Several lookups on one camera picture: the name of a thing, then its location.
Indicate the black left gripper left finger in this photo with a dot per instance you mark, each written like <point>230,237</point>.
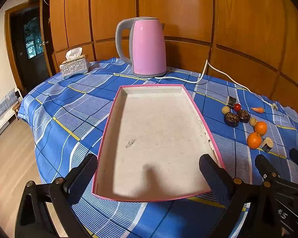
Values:
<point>33,218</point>

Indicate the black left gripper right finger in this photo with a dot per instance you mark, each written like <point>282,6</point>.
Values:
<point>233,193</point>

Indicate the orange mandarin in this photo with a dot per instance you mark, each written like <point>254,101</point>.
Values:
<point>260,128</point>
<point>254,140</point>

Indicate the tan round longan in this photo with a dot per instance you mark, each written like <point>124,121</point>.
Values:
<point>225,110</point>
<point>253,121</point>

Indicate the dark brown mangosteen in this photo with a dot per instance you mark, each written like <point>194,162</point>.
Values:
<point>231,119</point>
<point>244,116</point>

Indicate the small orange carrot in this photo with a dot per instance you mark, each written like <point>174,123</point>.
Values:
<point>258,109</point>

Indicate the red cherry tomato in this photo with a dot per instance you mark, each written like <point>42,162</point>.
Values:
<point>237,107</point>

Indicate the blue plaid tablecloth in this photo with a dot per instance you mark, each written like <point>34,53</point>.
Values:
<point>68,117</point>

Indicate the white low bench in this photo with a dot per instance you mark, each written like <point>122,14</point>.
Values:
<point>6,107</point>

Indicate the small wooden stool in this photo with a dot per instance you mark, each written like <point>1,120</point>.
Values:
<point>16,108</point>

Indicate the pink rimmed white tray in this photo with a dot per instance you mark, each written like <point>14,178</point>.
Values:
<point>152,142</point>

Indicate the white embossed tissue box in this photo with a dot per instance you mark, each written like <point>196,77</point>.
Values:
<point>76,63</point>

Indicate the pink electric kettle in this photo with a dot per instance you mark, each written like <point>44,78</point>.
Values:
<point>147,50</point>

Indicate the dark wooden door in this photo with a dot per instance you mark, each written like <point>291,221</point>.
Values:
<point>28,48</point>

